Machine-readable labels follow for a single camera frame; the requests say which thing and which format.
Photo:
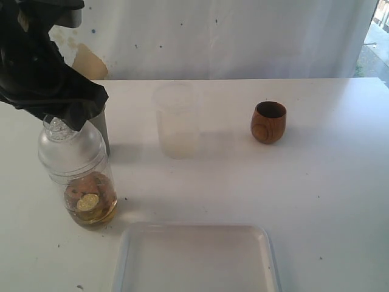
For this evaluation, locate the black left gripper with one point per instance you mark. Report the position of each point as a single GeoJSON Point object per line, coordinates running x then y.
{"type": "Point", "coordinates": [34, 75]}

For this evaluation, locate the stainless steel cup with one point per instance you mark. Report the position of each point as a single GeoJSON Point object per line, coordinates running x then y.
{"type": "Point", "coordinates": [99, 121]}

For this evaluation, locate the clear dome lid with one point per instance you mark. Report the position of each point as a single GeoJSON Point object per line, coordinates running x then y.
{"type": "Point", "coordinates": [67, 154]}

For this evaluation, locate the clear plastic jar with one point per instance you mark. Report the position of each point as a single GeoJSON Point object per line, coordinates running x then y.
{"type": "Point", "coordinates": [107, 195]}

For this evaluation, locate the gold coin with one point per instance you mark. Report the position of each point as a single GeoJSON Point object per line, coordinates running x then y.
{"type": "Point", "coordinates": [93, 214]}
{"type": "Point", "coordinates": [87, 202]}

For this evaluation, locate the brown wooden cup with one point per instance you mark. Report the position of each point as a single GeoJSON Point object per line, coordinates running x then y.
{"type": "Point", "coordinates": [268, 122]}

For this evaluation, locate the translucent plastic container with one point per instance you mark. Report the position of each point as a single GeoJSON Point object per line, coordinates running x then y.
{"type": "Point", "coordinates": [177, 115]}

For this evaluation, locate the white plastic tray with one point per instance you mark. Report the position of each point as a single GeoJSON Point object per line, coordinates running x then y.
{"type": "Point", "coordinates": [194, 257]}

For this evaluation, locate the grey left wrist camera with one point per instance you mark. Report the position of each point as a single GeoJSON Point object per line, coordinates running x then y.
{"type": "Point", "coordinates": [70, 19]}

